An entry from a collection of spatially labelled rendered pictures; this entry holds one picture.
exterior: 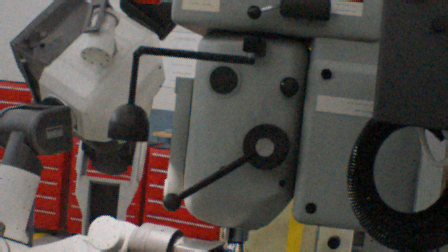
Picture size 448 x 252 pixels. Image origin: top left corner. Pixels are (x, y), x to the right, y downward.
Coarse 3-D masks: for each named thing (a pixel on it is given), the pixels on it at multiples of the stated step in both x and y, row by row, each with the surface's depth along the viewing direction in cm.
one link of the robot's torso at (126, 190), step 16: (80, 144) 176; (144, 144) 178; (80, 160) 173; (144, 160) 182; (80, 176) 173; (80, 192) 172; (96, 192) 176; (112, 192) 176; (128, 192) 172; (96, 208) 177; (112, 208) 177
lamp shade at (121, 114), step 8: (128, 104) 113; (112, 112) 113; (120, 112) 111; (128, 112) 111; (136, 112) 112; (144, 112) 113; (112, 120) 112; (120, 120) 111; (128, 120) 111; (136, 120) 111; (144, 120) 112; (112, 128) 112; (120, 128) 111; (128, 128) 111; (136, 128) 111; (144, 128) 112; (112, 136) 112; (120, 136) 111; (128, 136) 111; (136, 136) 111; (144, 136) 112
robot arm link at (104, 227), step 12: (96, 228) 119; (108, 228) 118; (120, 228) 118; (132, 228) 121; (144, 228) 119; (96, 240) 118; (108, 240) 117; (120, 240) 118; (132, 240) 118; (144, 240) 117
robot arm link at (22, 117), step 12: (0, 120) 138; (12, 120) 135; (24, 120) 133; (0, 132) 137; (12, 132) 134; (24, 132) 132; (12, 144) 132; (24, 144) 132; (12, 156) 131; (24, 156) 131; (36, 156) 133; (24, 168) 131; (36, 168) 133
